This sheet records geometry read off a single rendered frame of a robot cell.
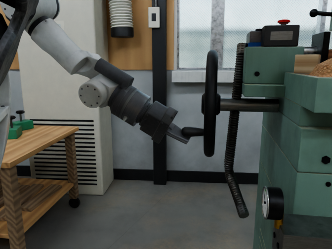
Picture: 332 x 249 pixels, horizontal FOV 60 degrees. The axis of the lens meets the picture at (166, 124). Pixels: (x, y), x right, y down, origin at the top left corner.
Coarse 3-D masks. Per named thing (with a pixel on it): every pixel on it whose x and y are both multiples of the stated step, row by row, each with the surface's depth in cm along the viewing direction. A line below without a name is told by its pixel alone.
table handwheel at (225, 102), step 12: (216, 60) 69; (216, 72) 67; (216, 84) 66; (204, 96) 77; (216, 96) 65; (204, 108) 66; (216, 108) 76; (228, 108) 77; (240, 108) 76; (252, 108) 76; (264, 108) 75; (276, 108) 75; (204, 120) 66; (204, 132) 68; (204, 144) 70
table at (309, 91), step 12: (288, 72) 68; (252, 84) 70; (264, 84) 70; (276, 84) 70; (288, 84) 66; (300, 84) 57; (312, 84) 50; (324, 84) 48; (252, 96) 70; (264, 96) 70; (276, 96) 69; (288, 96) 66; (300, 96) 56; (312, 96) 50; (324, 96) 48; (312, 108) 49; (324, 108) 48
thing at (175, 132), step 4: (172, 124) 72; (168, 128) 72; (172, 128) 72; (176, 128) 73; (180, 128) 73; (168, 132) 72; (172, 132) 72; (176, 132) 72; (180, 132) 73; (176, 136) 72; (180, 136) 72; (184, 136) 72; (184, 140) 72; (188, 140) 72
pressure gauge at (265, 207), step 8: (264, 192) 57; (272, 192) 53; (280, 192) 53; (264, 200) 57; (272, 200) 53; (280, 200) 52; (264, 208) 56; (272, 208) 52; (280, 208) 52; (264, 216) 55; (272, 216) 53; (280, 216) 53; (280, 224) 55
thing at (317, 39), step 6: (312, 36) 77; (318, 36) 73; (324, 36) 69; (330, 36) 69; (312, 42) 77; (318, 42) 72; (324, 42) 69; (306, 48) 73; (312, 48) 73; (318, 48) 72; (324, 48) 69; (324, 54) 70; (324, 60) 70
